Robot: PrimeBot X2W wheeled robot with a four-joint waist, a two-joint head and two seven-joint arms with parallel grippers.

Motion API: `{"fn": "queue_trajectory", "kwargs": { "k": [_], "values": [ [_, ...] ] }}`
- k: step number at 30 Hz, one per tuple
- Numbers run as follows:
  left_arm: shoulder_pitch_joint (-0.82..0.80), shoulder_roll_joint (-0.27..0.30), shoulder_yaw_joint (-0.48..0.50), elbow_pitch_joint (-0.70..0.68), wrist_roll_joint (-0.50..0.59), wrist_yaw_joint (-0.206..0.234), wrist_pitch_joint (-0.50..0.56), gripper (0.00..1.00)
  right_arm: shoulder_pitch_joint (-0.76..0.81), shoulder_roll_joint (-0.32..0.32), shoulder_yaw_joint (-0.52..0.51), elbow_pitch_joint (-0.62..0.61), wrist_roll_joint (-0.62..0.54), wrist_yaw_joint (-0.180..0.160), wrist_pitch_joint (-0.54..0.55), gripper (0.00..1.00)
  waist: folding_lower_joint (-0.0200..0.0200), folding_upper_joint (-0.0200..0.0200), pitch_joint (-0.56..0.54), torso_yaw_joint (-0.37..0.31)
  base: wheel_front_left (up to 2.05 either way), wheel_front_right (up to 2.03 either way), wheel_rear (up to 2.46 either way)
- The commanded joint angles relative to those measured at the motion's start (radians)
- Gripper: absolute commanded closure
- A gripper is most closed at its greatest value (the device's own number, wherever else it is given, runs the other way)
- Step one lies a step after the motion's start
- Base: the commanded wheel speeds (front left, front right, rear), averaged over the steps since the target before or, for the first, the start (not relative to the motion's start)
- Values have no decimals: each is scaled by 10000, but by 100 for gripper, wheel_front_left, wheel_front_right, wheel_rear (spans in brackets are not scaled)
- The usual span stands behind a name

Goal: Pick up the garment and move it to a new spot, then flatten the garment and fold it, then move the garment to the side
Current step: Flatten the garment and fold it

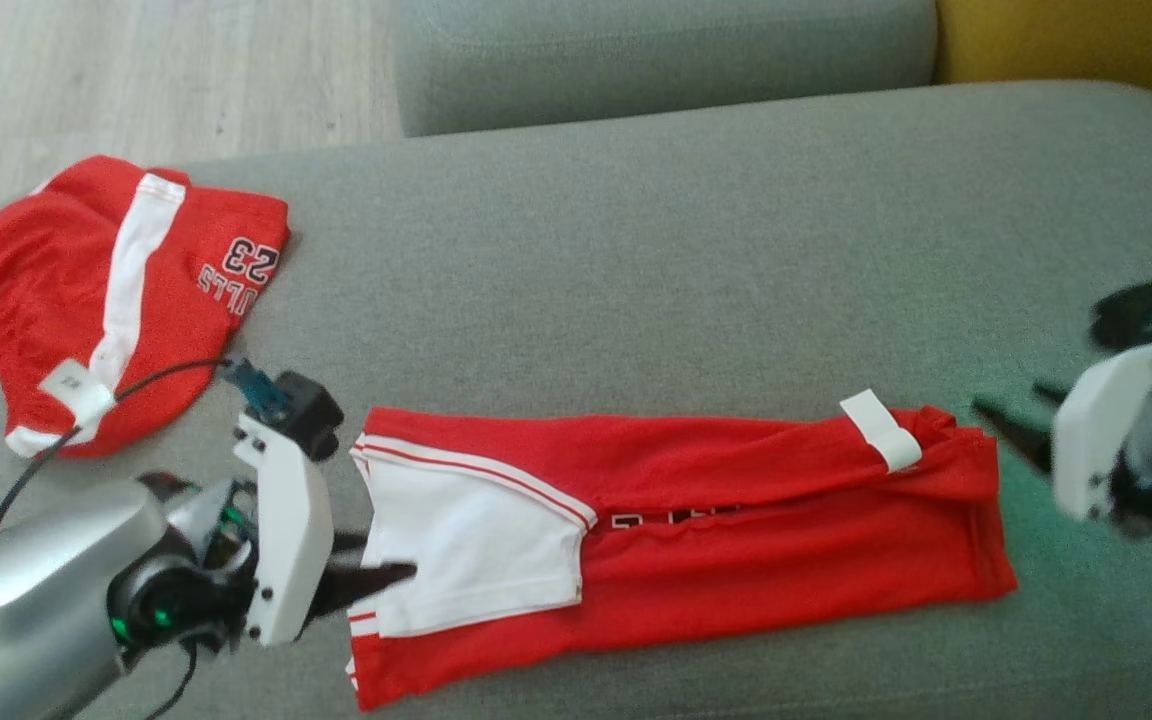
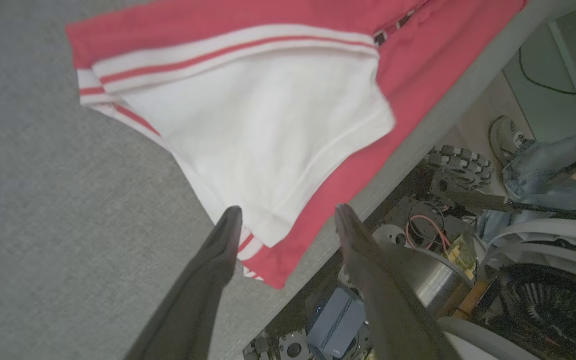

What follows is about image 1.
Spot large grey fabric sofa ottoman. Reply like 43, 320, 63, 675
0, 80, 1152, 720

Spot red shorts with 23 print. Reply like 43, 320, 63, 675
0, 155, 292, 461

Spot red jersey with white panel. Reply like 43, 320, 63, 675
344, 388, 1019, 713

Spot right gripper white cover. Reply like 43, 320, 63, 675
969, 333, 1152, 561

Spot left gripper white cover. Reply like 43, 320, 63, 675
109, 410, 419, 648

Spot grey sofa seat cushion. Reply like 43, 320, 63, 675
394, 0, 939, 138

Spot left camera cable teal plug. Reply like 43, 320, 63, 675
0, 357, 289, 541

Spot yellow sofa back cushion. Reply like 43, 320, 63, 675
934, 0, 1152, 131

